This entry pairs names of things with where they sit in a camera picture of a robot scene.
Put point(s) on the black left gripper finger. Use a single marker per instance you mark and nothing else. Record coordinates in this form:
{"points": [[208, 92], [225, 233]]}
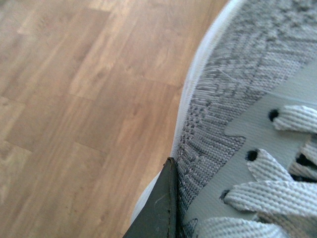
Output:
{"points": [[158, 218]]}

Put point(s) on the grey knit sneaker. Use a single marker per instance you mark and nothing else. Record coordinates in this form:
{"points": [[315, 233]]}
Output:
{"points": [[245, 143]]}

